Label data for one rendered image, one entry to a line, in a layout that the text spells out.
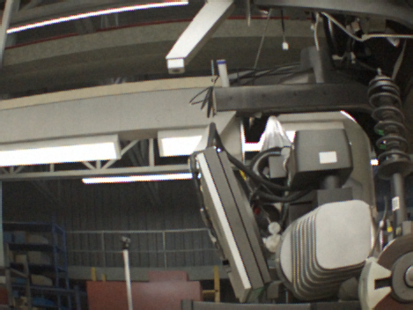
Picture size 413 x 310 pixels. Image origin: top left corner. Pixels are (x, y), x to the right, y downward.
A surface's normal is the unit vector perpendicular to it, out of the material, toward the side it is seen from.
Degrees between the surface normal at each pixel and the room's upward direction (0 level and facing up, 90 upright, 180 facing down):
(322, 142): 79
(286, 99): 90
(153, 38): 90
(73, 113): 90
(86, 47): 90
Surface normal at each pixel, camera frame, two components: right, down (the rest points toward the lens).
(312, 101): -0.10, -0.31
